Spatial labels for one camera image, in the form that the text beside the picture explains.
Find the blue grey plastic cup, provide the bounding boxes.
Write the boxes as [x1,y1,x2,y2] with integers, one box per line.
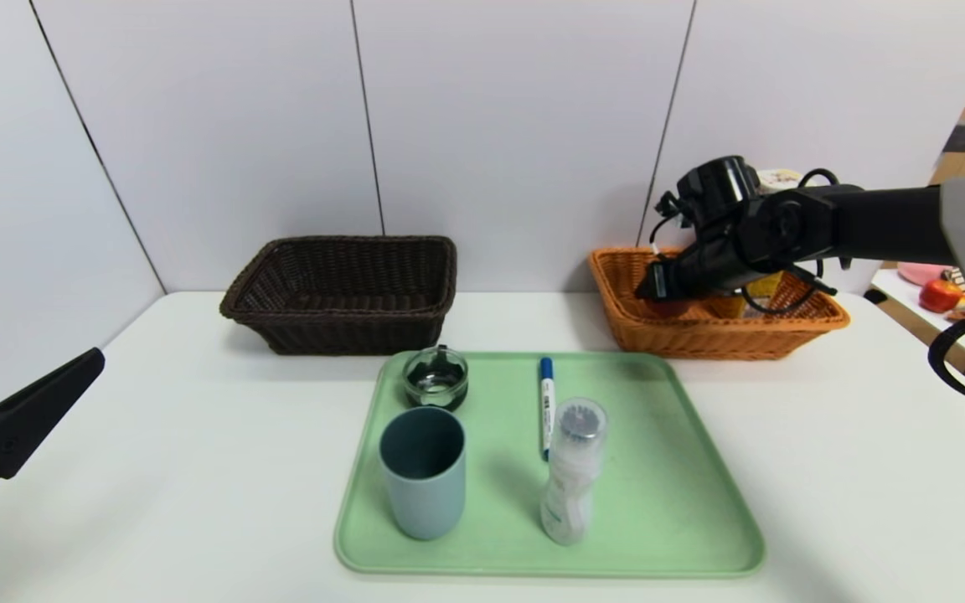
[379,407,467,541]

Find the blue white marker pen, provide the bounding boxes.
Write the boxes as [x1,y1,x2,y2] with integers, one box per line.
[539,357,556,461]

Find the clear plastic bottle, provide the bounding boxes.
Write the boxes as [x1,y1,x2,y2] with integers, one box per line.
[539,398,609,547]

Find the yellow snack box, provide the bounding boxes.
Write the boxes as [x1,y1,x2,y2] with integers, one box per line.
[713,166,806,320]

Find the dark brown wicker basket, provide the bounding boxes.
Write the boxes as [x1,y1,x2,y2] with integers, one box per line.
[219,235,458,357]

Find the orange wicker basket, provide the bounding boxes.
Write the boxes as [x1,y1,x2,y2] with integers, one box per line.
[588,247,851,361]

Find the dark glass ashtray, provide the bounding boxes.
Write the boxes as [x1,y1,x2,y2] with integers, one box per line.
[403,345,469,411]

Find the light green plastic tray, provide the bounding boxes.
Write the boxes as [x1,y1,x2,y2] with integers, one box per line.
[333,350,766,579]

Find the pink round plush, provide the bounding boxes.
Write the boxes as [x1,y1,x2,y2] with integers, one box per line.
[897,262,952,287]

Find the red apple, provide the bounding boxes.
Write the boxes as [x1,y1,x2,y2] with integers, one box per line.
[918,279,963,315]

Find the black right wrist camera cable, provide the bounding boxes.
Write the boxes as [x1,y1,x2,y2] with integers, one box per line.
[738,167,842,316]

